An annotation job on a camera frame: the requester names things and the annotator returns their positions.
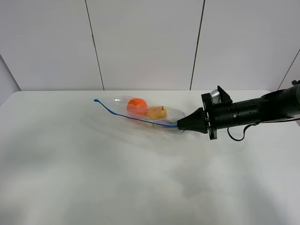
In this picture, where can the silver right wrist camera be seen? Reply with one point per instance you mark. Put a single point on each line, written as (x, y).
(215, 96)

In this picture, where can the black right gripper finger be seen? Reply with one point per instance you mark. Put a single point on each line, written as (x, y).
(194, 122)

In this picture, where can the yellow pear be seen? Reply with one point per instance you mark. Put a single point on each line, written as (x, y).
(156, 113)

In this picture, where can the clear zip bag blue seal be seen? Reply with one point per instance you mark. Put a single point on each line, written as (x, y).
(114, 113)

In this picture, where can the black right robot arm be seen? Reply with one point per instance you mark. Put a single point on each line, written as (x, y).
(219, 111)

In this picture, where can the orange fruit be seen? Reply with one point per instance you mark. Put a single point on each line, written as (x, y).
(137, 106)

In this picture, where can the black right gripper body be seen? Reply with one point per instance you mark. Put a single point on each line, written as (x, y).
(210, 110)

